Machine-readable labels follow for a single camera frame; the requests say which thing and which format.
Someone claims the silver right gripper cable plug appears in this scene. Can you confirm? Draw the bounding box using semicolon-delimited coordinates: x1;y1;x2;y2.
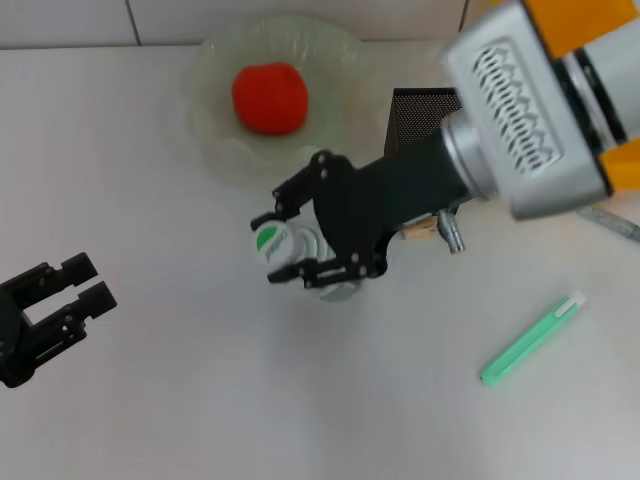
436;206;467;255

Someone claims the green pen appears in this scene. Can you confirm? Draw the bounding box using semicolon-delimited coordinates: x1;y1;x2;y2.
480;290;588;386

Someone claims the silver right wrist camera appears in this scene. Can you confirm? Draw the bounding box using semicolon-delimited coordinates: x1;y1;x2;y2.
438;0;617;222

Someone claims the black mesh pen holder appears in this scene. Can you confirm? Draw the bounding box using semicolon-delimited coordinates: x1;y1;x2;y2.
382;86;464;157

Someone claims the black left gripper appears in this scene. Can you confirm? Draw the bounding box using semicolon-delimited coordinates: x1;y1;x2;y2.
0;251;119;390

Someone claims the grey marker pen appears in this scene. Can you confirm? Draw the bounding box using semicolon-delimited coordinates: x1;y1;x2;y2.
573;203;640;245

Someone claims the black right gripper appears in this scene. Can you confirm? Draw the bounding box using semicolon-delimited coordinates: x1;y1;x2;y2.
249;130;477;292

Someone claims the red-orange toy orange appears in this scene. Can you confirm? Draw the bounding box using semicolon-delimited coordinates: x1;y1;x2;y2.
230;61;310;137

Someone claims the green glass fruit bowl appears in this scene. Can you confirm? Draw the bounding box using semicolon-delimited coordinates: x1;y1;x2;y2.
184;14;377;187

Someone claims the clear green-label water bottle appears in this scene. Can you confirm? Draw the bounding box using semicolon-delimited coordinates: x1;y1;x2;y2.
251;221;362;305

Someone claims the tan eraser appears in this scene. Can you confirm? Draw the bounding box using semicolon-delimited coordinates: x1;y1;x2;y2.
401;213;442;241

